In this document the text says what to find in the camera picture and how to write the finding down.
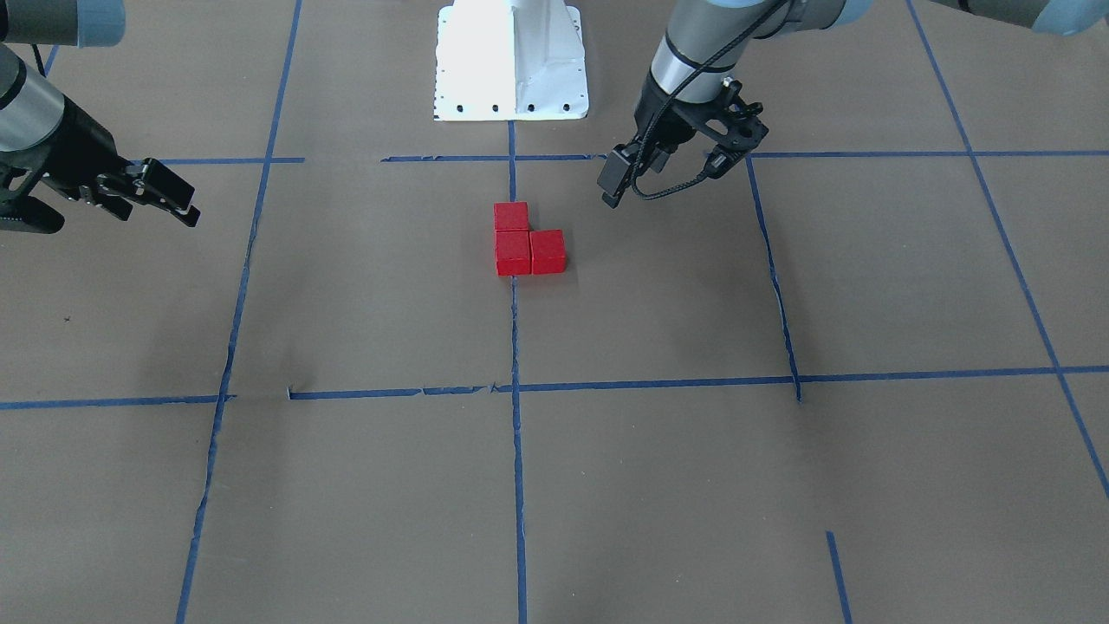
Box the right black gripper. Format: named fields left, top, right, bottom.
left=1, top=99, right=201, bottom=234

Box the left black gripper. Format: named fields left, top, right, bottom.
left=597, top=76, right=769, bottom=209

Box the red cube block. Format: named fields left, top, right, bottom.
left=494, top=201, right=531, bottom=232
left=529, top=229, right=567, bottom=274
left=494, top=231, right=532, bottom=276

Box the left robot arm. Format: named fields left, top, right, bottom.
left=596, top=1, right=1106, bottom=209

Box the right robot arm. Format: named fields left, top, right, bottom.
left=1, top=1, right=199, bottom=234

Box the brown paper table cover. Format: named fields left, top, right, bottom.
left=1, top=1, right=1108, bottom=623

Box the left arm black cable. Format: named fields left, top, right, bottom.
left=628, top=0, right=798, bottom=202

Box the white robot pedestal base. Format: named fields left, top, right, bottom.
left=433, top=1, right=590, bottom=122

